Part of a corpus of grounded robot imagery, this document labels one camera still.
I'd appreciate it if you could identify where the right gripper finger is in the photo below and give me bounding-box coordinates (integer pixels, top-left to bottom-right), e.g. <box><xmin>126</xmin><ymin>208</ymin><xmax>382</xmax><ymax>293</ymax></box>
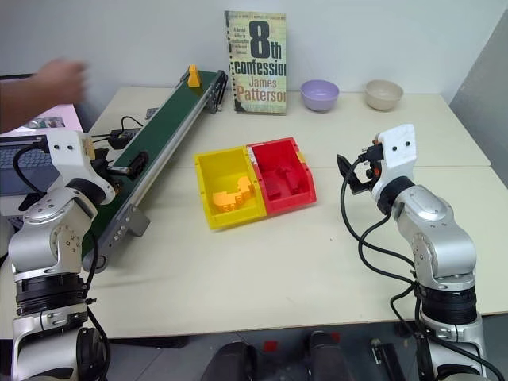
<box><xmin>350</xmin><ymin>176</ymin><xmax>374</xmax><ymax>196</ymax></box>
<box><xmin>336</xmin><ymin>153</ymin><xmax>355</xmax><ymax>180</ymax></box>

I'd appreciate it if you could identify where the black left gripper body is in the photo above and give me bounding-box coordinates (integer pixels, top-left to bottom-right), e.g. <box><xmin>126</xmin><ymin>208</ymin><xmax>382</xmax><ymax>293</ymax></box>
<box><xmin>90</xmin><ymin>147</ymin><xmax>122</xmax><ymax>187</ymax></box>

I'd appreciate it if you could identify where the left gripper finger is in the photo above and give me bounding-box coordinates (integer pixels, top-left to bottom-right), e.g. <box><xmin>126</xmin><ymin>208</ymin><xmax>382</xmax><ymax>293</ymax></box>
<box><xmin>108</xmin><ymin>163</ymin><xmax>138</xmax><ymax>179</ymax></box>
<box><xmin>129</xmin><ymin>152</ymin><xmax>150</xmax><ymax>172</ymax></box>

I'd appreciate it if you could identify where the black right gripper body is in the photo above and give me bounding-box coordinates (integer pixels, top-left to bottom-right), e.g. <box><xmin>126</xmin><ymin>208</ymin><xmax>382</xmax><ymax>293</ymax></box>
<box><xmin>353</xmin><ymin>139</ymin><xmax>385</xmax><ymax>195</ymax></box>

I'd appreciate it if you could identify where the black power adapter with cable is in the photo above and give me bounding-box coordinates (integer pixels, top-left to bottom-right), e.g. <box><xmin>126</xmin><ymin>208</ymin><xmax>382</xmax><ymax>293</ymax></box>
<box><xmin>107</xmin><ymin>127</ymin><xmax>135</xmax><ymax>151</ymax></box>

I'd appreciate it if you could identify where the green conveyor belt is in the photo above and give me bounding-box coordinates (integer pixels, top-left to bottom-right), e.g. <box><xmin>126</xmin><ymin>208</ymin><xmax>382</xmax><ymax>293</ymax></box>
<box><xmin>81</xmin><ymin>68</ymin><xmax>229</xmax><ymax>275</ymax></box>

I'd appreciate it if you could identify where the person's bare hand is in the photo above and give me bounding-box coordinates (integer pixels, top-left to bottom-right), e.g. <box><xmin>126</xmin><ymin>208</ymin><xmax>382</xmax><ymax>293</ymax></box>
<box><xmin>30</xmin><ymin>58</ymin><xmax>90</xmax><ymax>105</ymax></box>

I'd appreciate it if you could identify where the red toy block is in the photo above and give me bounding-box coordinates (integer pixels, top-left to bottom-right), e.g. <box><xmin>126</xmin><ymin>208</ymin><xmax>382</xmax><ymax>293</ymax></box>
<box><xmin>263</xmin><ymin>165</ymin><xmax>307</xmax><ymax>202</ymax></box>

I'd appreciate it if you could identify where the red plastic bin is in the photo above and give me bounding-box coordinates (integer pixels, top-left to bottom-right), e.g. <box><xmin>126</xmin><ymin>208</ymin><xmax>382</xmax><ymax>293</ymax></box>
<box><xmin>246</xmin><ymin>136</ymin><xmax>319</xmax><ymax>217</ymax></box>

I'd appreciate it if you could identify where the pink box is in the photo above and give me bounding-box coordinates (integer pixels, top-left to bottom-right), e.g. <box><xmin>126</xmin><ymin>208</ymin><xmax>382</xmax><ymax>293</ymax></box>
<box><xmin>0</xmin><ymin>103</ymin><xmax>85</xmax><ymax>140</ymax></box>

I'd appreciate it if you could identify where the beige bowl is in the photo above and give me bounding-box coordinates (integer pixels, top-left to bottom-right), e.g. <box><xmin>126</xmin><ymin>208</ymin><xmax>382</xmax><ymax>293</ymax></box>
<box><xmin>364</xmin><ymin>79</ymin><xmax>405</xmax><ymax>112</ymax></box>

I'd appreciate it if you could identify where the purple bowl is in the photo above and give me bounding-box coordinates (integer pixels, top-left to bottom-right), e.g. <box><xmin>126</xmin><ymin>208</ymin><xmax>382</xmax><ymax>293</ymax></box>
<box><xmin>299</xmin><ymin>79</ymin><xmax>341</xmax><ymax>114</ymax></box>

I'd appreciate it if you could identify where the laptop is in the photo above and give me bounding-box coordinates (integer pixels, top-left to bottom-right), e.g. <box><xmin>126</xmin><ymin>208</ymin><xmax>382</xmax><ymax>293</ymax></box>
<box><xmin>0</xmin><ymin>133</ymin><xmax>55</xmax><ymax>196</ymax></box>

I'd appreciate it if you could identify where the yellow plastic bin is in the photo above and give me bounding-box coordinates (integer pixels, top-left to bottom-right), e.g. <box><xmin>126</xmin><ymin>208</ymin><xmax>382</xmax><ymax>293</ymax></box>
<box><xmin>192</xmin><ymin>145</ymin><xmax>268</xmax><ymax>232</ymax></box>

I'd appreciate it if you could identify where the dark flat shape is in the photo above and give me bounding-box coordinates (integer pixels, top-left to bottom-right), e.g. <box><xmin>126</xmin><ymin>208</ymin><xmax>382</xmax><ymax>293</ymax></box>
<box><xmin>368</xmin><ymin>337</ymin><xmax>406</xmax><ymax>381</ymax></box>

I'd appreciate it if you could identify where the dark rounded shape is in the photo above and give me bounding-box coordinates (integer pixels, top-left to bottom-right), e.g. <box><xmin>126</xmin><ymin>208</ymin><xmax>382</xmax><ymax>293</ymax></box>
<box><xmin>201</xmin><ymin>341</ymin><xmax>260</xmax><ymax>381</ymax></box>
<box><xmin>304</xmin><ymin>330</ymin><xmax>343</xmax><ymax>381</ymax></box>

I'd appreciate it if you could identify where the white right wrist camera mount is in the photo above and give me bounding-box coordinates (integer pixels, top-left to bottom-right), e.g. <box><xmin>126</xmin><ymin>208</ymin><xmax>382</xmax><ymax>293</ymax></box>
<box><xmin>371</xmin><ymin>123</ymin><xmax>418</xmax><ymax>191</ymax></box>

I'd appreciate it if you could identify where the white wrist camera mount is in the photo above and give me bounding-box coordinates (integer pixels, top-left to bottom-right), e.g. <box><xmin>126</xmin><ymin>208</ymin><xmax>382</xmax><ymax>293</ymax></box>
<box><xmin>42</xmin><ymin>129</ymin><xmax>97</xmax><ymax>175</ymax></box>
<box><xmin>371</xmin><ymin>123</ymin><xmax>418</xmax><ymax>191</ymax></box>

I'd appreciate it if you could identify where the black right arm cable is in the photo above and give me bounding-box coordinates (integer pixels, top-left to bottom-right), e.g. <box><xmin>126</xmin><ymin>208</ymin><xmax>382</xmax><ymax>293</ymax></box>
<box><xmin>339</xmin><ymin>152</ymin><xmax>429</xmax><ymax>360</ymax></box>

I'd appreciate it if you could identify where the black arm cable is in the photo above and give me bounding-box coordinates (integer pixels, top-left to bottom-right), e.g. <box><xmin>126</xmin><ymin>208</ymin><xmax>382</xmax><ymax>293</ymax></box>
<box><xmin>339</xmin><ymin>152</ymin><xmax>429</xmax><ymax>360</ymax></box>
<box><xmin>12</xmin><ymin>143</ymin><xmax>111</xmax><ymax>381</ymax></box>

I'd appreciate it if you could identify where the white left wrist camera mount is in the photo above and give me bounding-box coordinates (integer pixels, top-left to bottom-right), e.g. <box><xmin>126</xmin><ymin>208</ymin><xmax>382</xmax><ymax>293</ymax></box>
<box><xmin>42</xmin><ymin>129</ymin><xmax>97</xmax><ymax>175</ymax></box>

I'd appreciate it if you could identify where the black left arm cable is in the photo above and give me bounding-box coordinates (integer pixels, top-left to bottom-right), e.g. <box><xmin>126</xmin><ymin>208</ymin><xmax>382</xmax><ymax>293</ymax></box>
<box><xmin>12</xmin><ymin>143</ymin><xmax>111</xmax><ymax>381</ymax></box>

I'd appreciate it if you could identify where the grey wall panel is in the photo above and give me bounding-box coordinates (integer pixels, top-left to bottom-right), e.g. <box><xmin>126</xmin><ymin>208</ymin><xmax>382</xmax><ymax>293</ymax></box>
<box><xmin>447</xmin><ymin>10</ymin><xmax>508</xmax><ymax>169</ymax></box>

